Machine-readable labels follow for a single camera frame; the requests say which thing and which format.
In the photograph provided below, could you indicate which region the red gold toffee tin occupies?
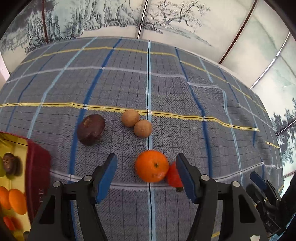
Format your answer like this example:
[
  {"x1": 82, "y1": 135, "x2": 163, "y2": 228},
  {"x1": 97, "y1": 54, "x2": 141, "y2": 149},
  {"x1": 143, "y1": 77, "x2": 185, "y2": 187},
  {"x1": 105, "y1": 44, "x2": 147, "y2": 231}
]
[{"x1": 1, "y1": 132, "x2": 51, "y2": 240}]

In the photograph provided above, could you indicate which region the tan longan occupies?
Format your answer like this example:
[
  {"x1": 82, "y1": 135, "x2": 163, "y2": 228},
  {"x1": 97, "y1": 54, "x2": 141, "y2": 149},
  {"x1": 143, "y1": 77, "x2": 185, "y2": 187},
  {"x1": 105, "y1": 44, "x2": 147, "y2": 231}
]
[
  {"x1": 121, "y1": 109, "x2": 140, "y2": 128},
  {"x1": 133, "y1": 120, "x2": 152, "y2": 138}
]

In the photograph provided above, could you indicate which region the landscape painted folding screen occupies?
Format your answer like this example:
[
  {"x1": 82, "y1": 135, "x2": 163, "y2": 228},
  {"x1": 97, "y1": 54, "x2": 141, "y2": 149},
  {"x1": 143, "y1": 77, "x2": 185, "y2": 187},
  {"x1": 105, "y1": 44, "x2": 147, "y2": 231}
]
[{"x1": 0, "y1": 0, "x2": 296, "y2": 176}]

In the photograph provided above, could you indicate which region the tan longan front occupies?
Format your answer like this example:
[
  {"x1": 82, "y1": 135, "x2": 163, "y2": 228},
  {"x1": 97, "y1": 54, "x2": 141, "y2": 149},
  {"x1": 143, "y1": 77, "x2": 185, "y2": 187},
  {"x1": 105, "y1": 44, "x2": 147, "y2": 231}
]
[{"x1": 133, "y1": 120, "x2": 152, "y2": 138}]

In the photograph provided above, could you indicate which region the large orange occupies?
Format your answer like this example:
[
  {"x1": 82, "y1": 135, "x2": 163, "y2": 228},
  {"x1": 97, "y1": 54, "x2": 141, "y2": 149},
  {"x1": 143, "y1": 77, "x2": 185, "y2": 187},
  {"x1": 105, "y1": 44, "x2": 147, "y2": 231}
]
[{"x1": 9, "y1": 189, "x2": 27, "y2": 215}]

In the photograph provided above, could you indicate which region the brown water chestnut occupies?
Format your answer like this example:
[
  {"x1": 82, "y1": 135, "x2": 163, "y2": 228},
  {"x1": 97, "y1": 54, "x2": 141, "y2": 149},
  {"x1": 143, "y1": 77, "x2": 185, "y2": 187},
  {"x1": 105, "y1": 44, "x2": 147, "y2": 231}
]
[{"x1": 3, "y1": 153, "x2": 22, "y2": 176}]

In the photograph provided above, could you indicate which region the small orange mandarin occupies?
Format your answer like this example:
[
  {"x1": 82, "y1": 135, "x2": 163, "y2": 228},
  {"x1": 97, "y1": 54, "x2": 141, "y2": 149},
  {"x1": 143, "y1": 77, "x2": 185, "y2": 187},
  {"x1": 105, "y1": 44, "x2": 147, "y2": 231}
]
[{"x1": 0, "y1": 186, "x2": 11, "y2": 210}]

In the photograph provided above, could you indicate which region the dark brown chestnut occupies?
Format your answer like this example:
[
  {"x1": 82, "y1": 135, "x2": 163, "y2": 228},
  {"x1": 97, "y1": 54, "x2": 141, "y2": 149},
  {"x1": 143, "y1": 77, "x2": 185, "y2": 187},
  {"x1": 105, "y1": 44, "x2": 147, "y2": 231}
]
[{"x1": 76, "y1": 114, "x2": 105, "y2": 146}]

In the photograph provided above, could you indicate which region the small red tomato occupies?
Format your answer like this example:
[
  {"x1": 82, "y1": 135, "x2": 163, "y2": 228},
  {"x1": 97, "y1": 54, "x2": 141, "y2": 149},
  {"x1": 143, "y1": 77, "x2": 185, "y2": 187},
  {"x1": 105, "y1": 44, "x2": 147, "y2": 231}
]
[{"x1": 3, "y1": 216, "x2": 23, "y2": 231}]

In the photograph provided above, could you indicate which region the green lime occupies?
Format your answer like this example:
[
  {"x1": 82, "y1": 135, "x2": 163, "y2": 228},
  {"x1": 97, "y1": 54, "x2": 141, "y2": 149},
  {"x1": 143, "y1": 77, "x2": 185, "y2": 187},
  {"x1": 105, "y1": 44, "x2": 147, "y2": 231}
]
[{"x1": 0, "y1": 157, "x2": 6, "y2": 177}]

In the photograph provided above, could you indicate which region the blue plaid tablecloth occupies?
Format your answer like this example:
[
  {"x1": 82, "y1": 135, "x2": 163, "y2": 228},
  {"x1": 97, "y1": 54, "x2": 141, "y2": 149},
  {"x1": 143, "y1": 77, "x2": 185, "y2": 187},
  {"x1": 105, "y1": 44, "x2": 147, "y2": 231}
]
[{"x1": 1, "y1": 38, "x2": 283, "y2": 240}]

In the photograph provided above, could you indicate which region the tan longan back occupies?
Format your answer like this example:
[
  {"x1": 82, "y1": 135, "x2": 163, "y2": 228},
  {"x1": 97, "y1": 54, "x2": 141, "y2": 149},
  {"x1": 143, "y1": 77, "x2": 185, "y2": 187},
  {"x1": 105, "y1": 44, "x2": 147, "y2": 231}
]
[{"x1": 121, "y1": 109, "x2": 140, "y2": 128}]

